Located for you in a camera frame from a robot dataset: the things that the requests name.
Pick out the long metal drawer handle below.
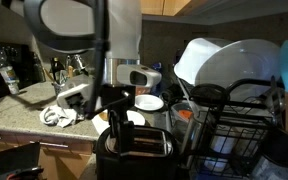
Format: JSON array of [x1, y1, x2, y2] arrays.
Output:
[[28, 140, 70, 149]]

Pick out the red handled pliers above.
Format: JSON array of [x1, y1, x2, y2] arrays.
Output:
[[5, 167, 45, 180]]

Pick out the white towel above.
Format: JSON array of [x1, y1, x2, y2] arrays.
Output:
[[38, 104, 80, 129]]

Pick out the wooden base cabinet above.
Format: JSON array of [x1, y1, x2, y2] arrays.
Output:
[[0, 128, 97, 180]]

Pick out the stainless steel tumbler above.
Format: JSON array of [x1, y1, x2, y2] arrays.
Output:
[[183, 113, 213, 158]]

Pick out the bigger white bowl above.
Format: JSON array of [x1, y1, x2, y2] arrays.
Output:
[[133, 94, 165, 112]]

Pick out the clear plastic food container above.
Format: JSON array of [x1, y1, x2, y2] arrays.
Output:
[[168, 100, 200, 134]]

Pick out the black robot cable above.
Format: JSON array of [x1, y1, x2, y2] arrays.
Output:
[[84, 0, 132, 120]]

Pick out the shiny steel utensil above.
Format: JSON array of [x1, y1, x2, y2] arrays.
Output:
[[267, 76, 287, 124]]

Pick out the black wire dish rack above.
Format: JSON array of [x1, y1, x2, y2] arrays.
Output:
[[180, 78, 287, 179]]

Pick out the orange plastic bag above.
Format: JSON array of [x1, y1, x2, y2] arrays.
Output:
[[135, 86, 152, 96]]

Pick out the black round strainer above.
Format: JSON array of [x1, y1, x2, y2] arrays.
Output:
[[189, 83, 232, 108]]

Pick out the dark glass bottle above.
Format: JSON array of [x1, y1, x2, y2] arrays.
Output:
[[33, 53, 47, 84]]

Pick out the black toaster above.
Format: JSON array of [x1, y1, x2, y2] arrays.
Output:
[[95, 124, 182, 180]]

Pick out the metal ladle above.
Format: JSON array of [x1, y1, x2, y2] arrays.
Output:
[[65, 54, 87, 78]]

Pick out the blue bottle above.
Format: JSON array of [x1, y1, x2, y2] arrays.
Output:
[[150, 61, 165, 97]]

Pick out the clear plastic water bottle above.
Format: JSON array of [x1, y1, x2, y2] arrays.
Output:
[[0, 44, 21, 96]]

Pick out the black case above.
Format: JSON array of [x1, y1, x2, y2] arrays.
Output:
[[0, 142, 42, 180]]

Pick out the white cutting board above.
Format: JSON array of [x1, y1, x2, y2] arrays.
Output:
[[91, 109, 118, 136]]

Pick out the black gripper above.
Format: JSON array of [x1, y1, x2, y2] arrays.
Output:
[[99, 83, 137, 158]]

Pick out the wooden upper cabinets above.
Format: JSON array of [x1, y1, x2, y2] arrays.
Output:
[[140, 0, 193, 17]]

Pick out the black utensil cup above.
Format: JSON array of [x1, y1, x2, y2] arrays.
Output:
[[262, 126, 288, 168]]

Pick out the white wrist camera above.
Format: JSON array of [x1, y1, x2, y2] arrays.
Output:
[[116, 64, 163, 88]]

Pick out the large white plate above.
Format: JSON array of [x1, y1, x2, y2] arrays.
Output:
[[194, 38, 282, 103]]

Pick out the white plastic tub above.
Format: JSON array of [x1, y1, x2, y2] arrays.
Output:
[[173, 37, 233, 88]]

